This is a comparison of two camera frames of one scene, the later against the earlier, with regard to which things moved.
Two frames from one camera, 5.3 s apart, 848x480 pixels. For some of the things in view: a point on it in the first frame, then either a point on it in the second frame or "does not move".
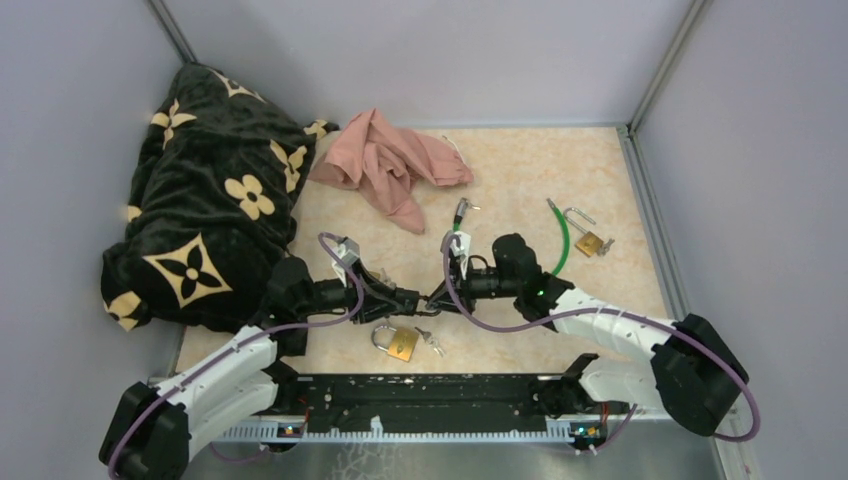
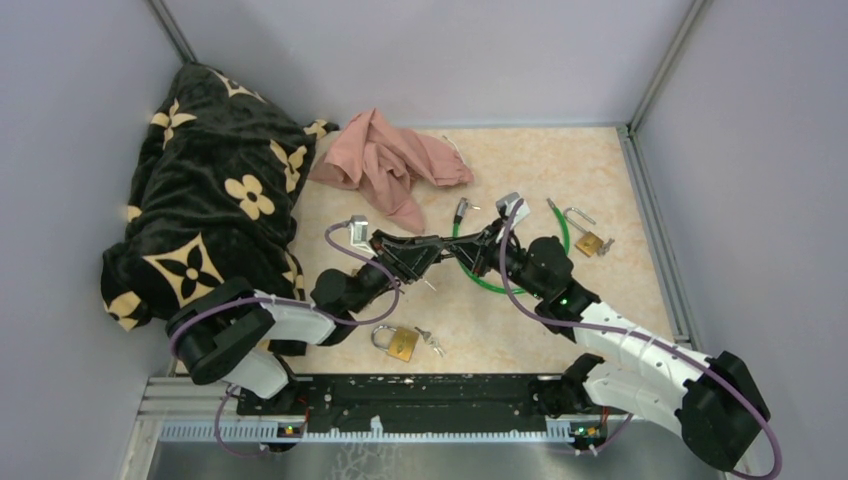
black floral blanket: (217, 188) does not move
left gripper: (379, 300) -> (409, 260)
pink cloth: (385, 164) does not move
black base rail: (429, 403) does not move
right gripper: (444, 299) -> (484, 243)
